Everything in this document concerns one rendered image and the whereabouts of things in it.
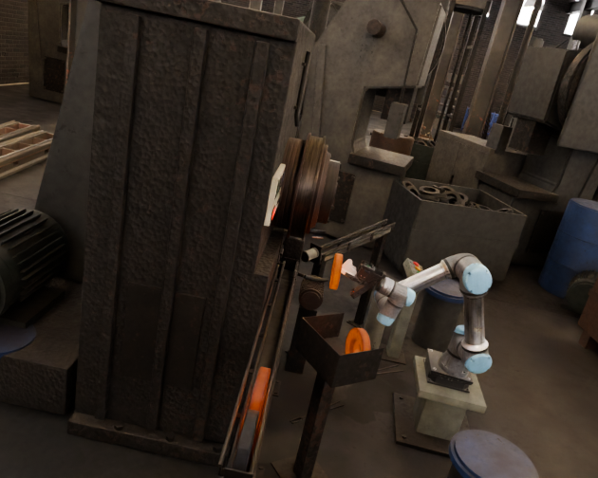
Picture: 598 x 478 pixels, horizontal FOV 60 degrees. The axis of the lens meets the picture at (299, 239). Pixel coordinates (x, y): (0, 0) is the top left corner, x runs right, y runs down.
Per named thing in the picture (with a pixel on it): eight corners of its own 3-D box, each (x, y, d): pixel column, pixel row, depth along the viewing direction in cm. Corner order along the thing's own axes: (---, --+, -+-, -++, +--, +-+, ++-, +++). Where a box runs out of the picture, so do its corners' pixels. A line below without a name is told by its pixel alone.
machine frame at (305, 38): (59, 432, 216) (83, -28, 157) (149, 313, 318) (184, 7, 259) (230, 469, 215) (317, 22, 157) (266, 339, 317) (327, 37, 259)
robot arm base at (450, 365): (467, 365, 262) (474, 349, 258) (468, 381, 248) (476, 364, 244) (438, 355, 264) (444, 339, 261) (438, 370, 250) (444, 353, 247)
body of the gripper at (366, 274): (361, 258, 224) (385, 270, 225) (351, 274, 226) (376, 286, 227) (362, 265, 216) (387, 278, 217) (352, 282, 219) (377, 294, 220)
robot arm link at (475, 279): (481, 356, 247) (480, 252, 227) (494, 375, 233) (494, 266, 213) (457, 359, 247) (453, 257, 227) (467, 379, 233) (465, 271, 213)
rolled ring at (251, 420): (263, 396, 146) (252, 394, 146) (249, 450, 130) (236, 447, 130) (253, 441, 155) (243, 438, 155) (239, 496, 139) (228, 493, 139)
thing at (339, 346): (299, 510, 203) (340, 355, 179) (269, 462, 224) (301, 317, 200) (341, 496, 214) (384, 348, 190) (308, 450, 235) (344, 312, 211)
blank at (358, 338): (364, 329, 188) (372, 330, 190) (345, 325, 203) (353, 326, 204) (361, 373, 187) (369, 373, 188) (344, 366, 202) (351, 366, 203)
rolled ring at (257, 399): (259, 419, 168) (250, 417, 168) (272, 363, 169) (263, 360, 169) (253, 438, 149) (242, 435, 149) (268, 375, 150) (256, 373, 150)
